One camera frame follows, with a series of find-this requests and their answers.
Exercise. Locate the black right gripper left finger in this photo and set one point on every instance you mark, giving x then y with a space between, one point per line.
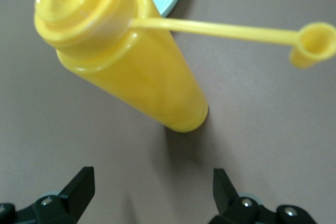
73 200

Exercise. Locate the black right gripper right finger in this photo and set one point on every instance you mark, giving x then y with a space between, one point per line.
228 203

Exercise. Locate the yellow mustard squeeze bottle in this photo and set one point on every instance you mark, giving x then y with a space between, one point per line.
131 77

